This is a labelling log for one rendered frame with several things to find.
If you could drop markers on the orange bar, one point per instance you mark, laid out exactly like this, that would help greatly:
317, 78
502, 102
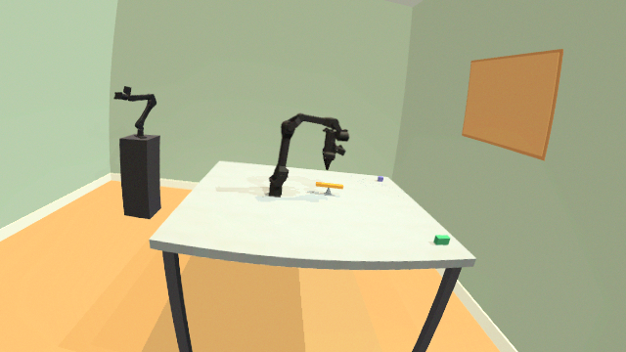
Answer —
328, 185

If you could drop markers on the small green block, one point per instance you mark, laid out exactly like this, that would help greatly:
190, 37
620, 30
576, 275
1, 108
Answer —
441, 239

